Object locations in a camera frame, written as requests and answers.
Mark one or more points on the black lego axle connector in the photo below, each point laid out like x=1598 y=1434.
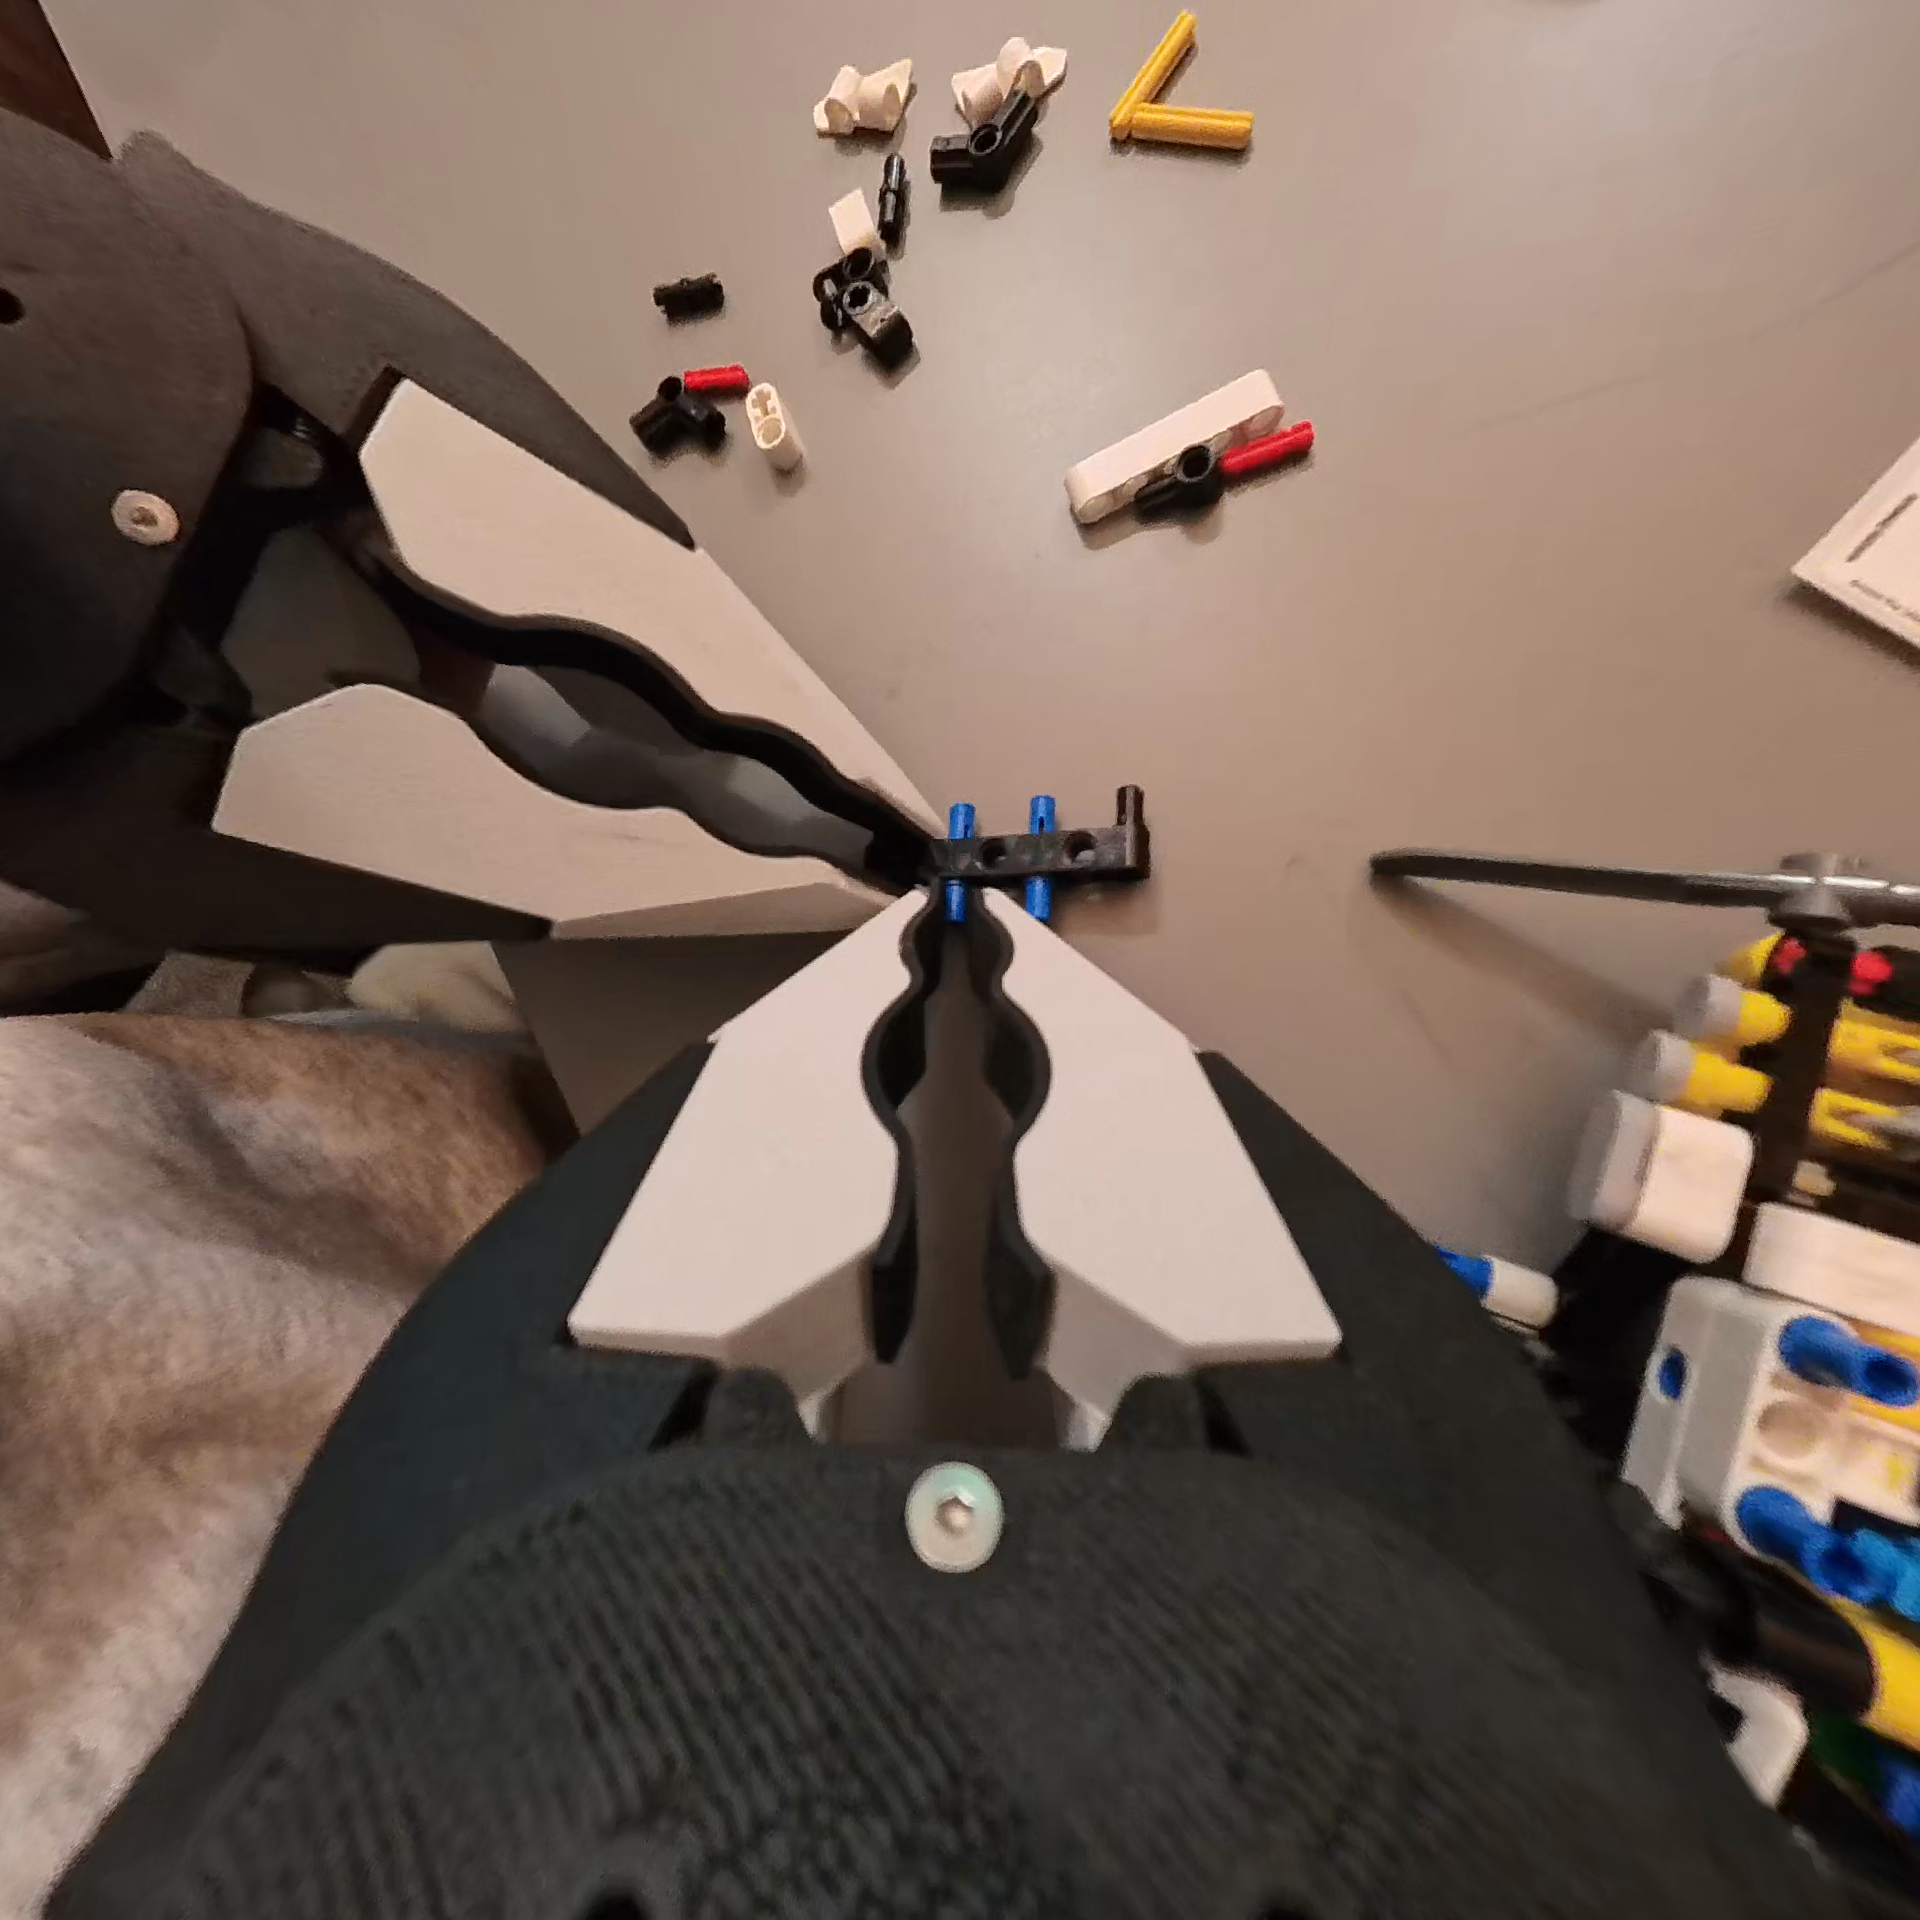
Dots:
x=1184 y=476

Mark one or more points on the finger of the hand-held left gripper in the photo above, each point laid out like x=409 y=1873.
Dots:
x=600 y=540
x=451 y=809

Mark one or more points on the white lego connector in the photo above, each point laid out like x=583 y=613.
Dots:
x=1013 y=72
x=862 y=98

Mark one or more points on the red lego axle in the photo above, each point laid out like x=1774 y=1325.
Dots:
x=1267 y=447

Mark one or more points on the black lego elbow connector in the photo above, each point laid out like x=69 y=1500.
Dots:
x=674 y=420

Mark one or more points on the black lego pin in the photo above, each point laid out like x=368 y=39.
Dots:
x=895 y=199
x=687 y=295

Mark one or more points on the black lego cross connector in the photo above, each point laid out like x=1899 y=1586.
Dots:
x=878 y=322

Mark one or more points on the small white lego block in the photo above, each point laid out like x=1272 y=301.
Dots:
x=855 y=224

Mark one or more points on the black lego frame beam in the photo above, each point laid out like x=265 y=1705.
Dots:
x=1095 y=856

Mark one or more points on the lego helicopter model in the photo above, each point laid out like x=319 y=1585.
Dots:
x=1665 y=1170

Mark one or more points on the yellow lego axle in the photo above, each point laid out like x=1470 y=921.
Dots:
x=1153 y=75
x=1193 y=125

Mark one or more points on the blue lego pin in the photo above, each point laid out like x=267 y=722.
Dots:
x=1040 y=897
x=955 y=900

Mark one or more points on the white lego beam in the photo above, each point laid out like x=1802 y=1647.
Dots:
x=1142 y=458

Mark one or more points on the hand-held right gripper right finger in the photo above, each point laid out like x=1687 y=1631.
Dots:
x=1155 y=1200

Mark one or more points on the black angled lego connector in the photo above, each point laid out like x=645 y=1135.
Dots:
x=975 y=154

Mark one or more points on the red lego pin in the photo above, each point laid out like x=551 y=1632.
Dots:
x=717 y=377

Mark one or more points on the zebra striped sticker sheet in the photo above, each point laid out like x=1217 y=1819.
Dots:
x=1875 y=570

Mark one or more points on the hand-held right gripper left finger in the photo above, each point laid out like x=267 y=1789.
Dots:
x=751 y=1200

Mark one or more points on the white lego tube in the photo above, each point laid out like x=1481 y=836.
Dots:
x=776 y=428

